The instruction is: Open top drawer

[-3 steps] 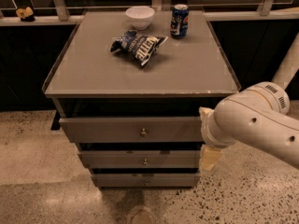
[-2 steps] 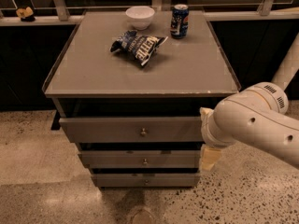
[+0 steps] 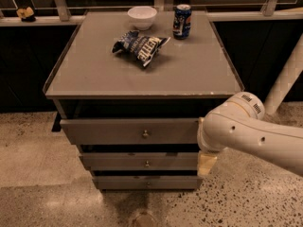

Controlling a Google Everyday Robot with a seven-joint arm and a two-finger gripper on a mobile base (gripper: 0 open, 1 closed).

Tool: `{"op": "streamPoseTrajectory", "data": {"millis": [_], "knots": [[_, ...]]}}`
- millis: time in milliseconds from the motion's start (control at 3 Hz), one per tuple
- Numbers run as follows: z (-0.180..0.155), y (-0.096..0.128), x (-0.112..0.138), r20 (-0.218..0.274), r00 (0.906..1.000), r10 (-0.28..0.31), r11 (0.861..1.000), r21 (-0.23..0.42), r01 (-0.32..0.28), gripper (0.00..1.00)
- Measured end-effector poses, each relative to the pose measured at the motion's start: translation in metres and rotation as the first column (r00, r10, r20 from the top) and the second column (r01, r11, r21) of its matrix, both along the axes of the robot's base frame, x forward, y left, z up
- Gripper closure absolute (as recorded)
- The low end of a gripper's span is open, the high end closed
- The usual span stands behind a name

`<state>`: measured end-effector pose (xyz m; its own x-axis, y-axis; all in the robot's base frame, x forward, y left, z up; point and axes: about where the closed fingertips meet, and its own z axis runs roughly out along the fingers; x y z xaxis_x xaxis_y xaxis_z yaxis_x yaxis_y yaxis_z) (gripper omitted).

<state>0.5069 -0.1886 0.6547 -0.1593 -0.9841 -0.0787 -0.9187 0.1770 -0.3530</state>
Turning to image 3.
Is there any grey top drawer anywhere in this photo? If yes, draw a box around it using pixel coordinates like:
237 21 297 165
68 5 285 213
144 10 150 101
61 118 198 145

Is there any grey drawer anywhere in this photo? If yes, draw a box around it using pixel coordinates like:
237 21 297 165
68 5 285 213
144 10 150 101
80 152 198 171
61 118 198 145
93 176 202 190

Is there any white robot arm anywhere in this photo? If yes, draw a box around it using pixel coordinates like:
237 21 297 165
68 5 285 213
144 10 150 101
197 92 303 176

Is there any grey bottom drawer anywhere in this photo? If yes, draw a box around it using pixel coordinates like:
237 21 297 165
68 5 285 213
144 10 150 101
93 176 202 190

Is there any grey drawer cabinet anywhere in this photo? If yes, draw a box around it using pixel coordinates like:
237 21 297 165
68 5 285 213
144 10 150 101
44 11 243 179

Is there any grey middle drawer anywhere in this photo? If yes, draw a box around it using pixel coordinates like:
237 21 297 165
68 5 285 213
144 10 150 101
80 152 198 171

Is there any blue kettle chips bag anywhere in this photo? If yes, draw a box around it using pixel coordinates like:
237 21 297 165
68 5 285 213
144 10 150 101
112 30 170 67

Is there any white diagonal pipe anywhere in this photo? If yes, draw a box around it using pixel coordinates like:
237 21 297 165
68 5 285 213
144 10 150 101
264 35 303 114

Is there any blue pepsi soda can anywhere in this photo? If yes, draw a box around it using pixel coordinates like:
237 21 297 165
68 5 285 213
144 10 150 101
172 4 191 40

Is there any white ceramic bowl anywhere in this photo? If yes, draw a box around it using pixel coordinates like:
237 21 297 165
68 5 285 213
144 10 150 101
127 6 157 30

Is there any metal window railing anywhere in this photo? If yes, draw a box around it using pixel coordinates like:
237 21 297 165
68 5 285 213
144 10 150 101
0 0 302 26

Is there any small yellow black object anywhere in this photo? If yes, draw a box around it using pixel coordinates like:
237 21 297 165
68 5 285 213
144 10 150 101
16 6 36 22

